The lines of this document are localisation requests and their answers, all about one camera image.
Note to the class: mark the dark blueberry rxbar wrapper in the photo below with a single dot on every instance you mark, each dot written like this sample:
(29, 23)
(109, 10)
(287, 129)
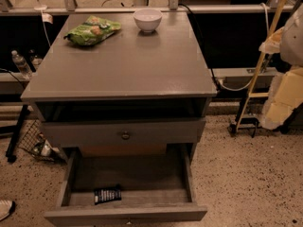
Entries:
(107, 194)

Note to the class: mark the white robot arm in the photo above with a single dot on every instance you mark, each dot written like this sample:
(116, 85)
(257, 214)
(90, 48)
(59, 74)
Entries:
(286, 89)

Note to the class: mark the grey wooden drawer cabinet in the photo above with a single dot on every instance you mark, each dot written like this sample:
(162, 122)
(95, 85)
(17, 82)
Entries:
(131, 76)

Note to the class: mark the closed upper grey drawer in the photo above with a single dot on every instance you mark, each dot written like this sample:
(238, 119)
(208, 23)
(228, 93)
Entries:
(142, 132)

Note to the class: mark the round metal drawer knob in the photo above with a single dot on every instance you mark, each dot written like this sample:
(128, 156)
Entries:
(125, 135)

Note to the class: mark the open lower grey drawer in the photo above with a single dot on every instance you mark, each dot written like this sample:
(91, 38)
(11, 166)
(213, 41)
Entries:
(154, 188)

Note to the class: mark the white ceramic bowl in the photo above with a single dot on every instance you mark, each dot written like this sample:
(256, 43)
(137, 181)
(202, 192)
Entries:
(148, 20)

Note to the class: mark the green snack chip bag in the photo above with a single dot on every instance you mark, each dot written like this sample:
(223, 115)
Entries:
(93, 31)

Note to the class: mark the clear plastic water bottle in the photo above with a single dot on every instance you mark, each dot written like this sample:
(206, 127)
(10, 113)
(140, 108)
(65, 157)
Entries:
(21, 64)

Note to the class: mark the black stand leg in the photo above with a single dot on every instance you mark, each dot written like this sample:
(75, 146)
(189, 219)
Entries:
(15, 135)

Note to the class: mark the white sneaker shoe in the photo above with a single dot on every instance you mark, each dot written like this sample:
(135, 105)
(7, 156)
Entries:
(6, 208)

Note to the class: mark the black wire basket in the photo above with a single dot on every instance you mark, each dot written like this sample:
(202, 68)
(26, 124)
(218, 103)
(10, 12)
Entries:
(35, 144)

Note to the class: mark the yellow wooden ladder frame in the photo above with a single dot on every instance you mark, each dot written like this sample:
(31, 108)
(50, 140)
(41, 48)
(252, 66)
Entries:
(250, 92)

